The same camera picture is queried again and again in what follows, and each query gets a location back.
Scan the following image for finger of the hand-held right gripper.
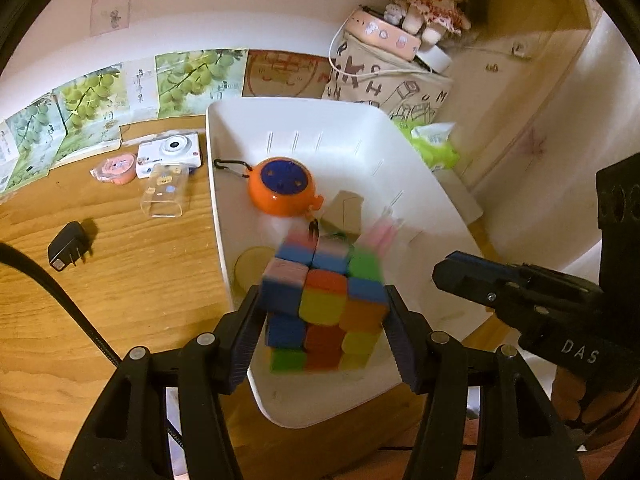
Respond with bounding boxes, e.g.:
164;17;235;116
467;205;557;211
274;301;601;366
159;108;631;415
432;256;522;342
446;251;604;332

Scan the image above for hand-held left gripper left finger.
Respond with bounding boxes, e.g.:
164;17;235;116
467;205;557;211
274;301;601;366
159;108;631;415
60;285;263;480

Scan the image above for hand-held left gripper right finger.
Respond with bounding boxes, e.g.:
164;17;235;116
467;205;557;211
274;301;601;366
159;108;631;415
382;284;586;480

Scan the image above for round cream tin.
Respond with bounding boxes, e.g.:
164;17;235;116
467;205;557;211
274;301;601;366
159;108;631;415
234;246;273;295

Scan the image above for multicoloured puzzle cube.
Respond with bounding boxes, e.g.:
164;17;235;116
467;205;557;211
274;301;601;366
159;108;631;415
260;222;390;373

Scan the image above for beige plastic piece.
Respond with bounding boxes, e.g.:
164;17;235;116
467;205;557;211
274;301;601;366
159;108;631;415
320;190;365;241

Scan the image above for orange round gadget with carabiner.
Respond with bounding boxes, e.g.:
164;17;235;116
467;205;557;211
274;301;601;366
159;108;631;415
213;156;325;221

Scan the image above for clear case with duck stickers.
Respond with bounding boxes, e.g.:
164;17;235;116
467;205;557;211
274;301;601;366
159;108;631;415
141;166;191;218

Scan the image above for white toy camera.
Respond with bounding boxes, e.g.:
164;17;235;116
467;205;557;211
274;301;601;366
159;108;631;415
136;132;202;180

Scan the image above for black power adapter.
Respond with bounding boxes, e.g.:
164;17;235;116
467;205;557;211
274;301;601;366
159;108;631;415
47;221;93;273

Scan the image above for pink round case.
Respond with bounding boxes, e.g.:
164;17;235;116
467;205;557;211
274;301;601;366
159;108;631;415
90;154;138;187

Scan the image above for white plastic bin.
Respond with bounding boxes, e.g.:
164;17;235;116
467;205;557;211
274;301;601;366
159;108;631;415
205;97;493;429

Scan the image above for person's right hand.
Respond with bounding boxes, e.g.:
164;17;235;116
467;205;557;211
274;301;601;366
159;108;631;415
552;364;628;433

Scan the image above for green tissue pack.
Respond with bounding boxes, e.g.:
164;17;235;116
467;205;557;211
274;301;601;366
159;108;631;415
390;117;461;171

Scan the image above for printed canvas bag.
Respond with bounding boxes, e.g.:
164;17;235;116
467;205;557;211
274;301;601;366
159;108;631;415
321;30;453;121

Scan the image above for white charger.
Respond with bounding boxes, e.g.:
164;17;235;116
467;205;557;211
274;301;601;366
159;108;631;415
412;45;453;75

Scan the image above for grape print cardboard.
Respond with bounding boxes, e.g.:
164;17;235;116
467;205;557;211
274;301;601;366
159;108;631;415
0;62;124;193
120;49;249;121

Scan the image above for pink oval tin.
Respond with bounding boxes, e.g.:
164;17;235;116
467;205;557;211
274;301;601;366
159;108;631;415
348;5;426;63

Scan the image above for brown cardboard with drawing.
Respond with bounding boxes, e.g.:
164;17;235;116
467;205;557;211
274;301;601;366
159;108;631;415
242;50;341;98

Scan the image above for rag doll with dark hair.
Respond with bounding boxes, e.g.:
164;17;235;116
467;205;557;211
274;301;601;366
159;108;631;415
385;0;493;48

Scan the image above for black cable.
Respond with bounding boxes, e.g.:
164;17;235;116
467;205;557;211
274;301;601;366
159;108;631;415
0;242;187;453

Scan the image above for white cable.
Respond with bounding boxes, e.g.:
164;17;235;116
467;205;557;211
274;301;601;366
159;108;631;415
328;15;436;83

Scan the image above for pink square wall drawing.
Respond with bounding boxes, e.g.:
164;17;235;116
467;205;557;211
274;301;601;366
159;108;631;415
90;0;133;36

